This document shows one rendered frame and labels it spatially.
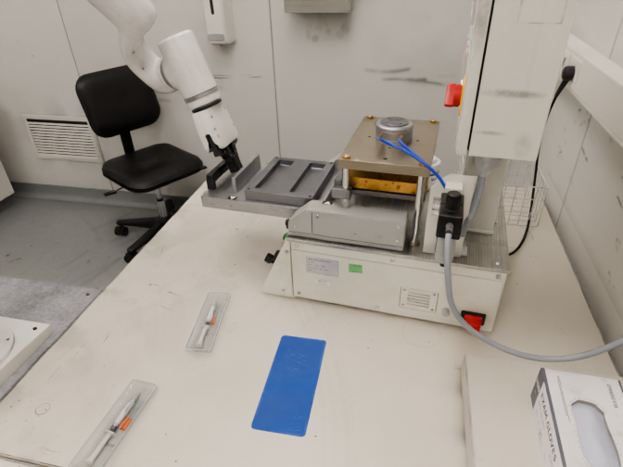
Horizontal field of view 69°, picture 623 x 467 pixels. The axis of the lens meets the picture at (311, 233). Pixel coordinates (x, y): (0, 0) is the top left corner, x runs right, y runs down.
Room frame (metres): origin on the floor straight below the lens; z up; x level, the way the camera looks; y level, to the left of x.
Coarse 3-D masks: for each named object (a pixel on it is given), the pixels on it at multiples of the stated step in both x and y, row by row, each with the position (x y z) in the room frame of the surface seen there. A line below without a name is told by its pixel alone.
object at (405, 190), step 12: (360, 180) 0.84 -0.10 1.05; (372, 180) 0.84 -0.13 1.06; (384, 180) 0.83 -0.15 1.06; (396, 180) 0.83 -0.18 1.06; (408, 180) 0.83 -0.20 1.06; (360, 192) 0.84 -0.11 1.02; (372, 192) 0.84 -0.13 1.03; (384, 192) 0.83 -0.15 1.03; (396, 192) 0.82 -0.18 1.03; (408, 192) 0.81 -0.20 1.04
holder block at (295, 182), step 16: (272, 160) 1.09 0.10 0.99; (288, 160) 1.09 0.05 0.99; (304, 160) 1.09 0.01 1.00; (272, 176) 1.03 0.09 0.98; (288, 176) 0.99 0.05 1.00; (304, 176) 1.02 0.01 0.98; (320, 176) 0.99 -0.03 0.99; (256, 192) 0.92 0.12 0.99; (272, 192) 0.91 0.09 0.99; (288, 192) 0.91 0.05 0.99; (304, 192) 0.94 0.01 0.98; (320, 192) 0.94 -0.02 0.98
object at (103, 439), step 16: (144, 384) 0.57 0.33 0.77; (128, 400) 0.53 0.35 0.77; (144, 400) 0.53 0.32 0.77; (112, 416) 0.50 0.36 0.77; (128, 416) 0.50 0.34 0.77; (96, 432) 0.47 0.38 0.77; (112, 432) 0.47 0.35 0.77; (80, 448) 0.44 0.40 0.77; (96, 448) 0.44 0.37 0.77; (112, 448) 0.44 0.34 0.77; (80, 464) 0.41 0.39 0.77; (96, 464) 0.41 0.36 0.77
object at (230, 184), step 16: (240, 160) 1.16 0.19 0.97; (256, 160) 1.08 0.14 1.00; (224, 176) 1.06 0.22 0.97; (240, 176) 0.99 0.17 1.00; (256, 176) 1.05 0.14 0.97; (208, 192) 0.97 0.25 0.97; (224, 192) 0.97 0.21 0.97; (240, 192) 0.97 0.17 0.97; (224, 208) 0.94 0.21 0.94; (240, 208) 0.92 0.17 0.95; (256, 208) 0.91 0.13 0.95; (272, 208) 0.90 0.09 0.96; (288, 208) 0.89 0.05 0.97
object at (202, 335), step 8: (208, 296) 0.82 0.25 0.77; (216, 296) 0.82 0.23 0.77; (224, 296) 0.82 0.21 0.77; (208, 304) 0.79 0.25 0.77; (216, 304) 0.79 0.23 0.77; (224, 304) 0.79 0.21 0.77; (200, 312) 0.76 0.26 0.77; (208, 312) 0.76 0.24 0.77; (216, 312) 0.76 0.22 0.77; (200, 320) 0.74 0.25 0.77; (208, 320) 0.74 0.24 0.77; (216, 320) 0.74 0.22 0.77; (200, 328) 0.71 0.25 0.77; (208, 328) 0.71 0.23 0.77; (216, 328) 0.71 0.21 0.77; (192, 336) 0.69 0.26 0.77; (200, 336) 0.69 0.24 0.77; (208, 336) 0.69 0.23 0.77; (192, 344) 0.67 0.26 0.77; (200, 344) 0.67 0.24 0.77; (208, 344) 0.67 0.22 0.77
